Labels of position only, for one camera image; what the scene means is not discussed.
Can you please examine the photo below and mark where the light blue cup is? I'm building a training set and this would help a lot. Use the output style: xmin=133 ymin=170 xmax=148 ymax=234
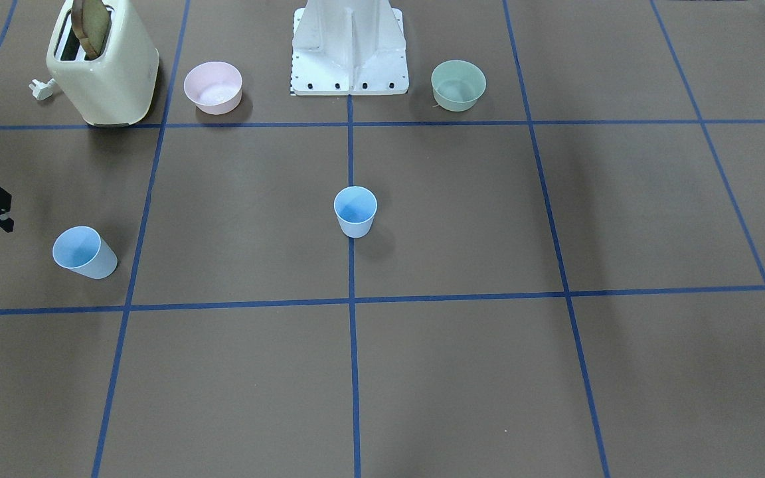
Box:
xmin=52 ymin=226 xmax=118 ymax=279
xmin=333 ymin=187 xmax=379 ymax=238

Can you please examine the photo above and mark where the white toaster power plug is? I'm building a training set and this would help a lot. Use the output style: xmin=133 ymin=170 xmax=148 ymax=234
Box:
xmin=29 ymin=78 xmax=57 ymax=101

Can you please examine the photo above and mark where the cream toaster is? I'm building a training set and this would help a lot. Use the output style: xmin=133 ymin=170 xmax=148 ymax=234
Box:
xmin=45 ymin=1 xmax=160 ymax=127

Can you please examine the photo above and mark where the bread slice in toaster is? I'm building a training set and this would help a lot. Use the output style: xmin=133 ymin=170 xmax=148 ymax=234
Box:
xmin=70 ymin=0 xmax=110 ymax=60

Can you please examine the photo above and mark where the pink bowl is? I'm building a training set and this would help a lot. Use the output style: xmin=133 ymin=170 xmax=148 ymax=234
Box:
xmin=183 ymin=61 xmax=243 ymax=116

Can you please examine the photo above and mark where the green bowl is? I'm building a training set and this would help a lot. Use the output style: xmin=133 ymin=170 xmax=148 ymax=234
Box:
xmin=431 ymin=60 xmax=487 ymax=112

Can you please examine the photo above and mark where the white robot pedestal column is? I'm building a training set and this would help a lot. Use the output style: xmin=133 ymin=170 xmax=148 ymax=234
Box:
xmin=294 ymin=1 xmax=404 ymax=44

